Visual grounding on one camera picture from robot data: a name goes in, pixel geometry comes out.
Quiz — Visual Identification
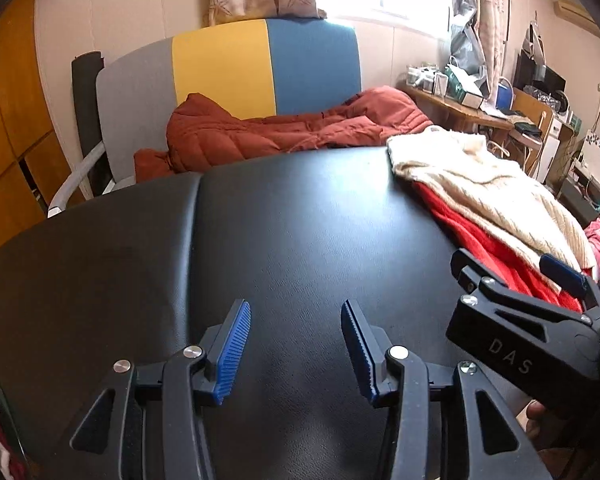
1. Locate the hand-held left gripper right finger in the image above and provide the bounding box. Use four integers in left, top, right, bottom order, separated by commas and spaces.
340, 299, 556, 480

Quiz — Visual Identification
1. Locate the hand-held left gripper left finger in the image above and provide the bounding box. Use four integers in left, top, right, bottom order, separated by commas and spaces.
40, 299, 253, 480

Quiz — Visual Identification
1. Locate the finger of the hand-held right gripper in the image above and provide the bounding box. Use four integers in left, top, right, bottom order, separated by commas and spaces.
451, 249, 588, 322
540, 254, 600, 311

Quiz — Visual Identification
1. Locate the cream knit sweater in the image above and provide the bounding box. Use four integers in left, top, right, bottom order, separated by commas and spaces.
386, 127, 598, 281

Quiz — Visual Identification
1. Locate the person's right hand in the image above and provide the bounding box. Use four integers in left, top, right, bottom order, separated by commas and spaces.
522, 400, 566, 480

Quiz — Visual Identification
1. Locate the red knit garment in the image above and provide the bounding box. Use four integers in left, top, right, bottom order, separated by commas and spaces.
412, 180, 583, 313

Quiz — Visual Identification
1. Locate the white cabinet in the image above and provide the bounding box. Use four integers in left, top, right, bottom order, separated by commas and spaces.
535, 110, 577, 183

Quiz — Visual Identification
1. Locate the cluttered wooden desk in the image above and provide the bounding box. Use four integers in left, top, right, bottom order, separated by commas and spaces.
397, 82, 516, 136

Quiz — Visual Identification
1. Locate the wooden chair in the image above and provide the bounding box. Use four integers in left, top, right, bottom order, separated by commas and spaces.
509, 87, 556, 166

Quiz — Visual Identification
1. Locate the green and white box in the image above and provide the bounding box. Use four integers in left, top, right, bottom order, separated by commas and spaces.
446, 65, 484, 109

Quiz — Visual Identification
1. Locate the black monitor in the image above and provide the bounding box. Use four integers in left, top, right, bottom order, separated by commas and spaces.
512, 50, 567, 93

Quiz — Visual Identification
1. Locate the rust red down jacket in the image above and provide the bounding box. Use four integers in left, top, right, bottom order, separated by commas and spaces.
134, 85, 433, 181

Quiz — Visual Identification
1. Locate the grey plastic bag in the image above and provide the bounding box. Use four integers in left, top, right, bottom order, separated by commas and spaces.
449, 2, 482, 81

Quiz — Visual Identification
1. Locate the grey yellow blue armchair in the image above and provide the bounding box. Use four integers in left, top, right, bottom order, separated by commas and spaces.
47, 17, 363, 218

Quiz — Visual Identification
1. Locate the wooden wardrobe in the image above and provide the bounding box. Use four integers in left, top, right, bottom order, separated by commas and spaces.
0, 0, 76, 266

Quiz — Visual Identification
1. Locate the wall air conditioner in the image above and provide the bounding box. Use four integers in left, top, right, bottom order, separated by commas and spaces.
552, 0, 600, 36

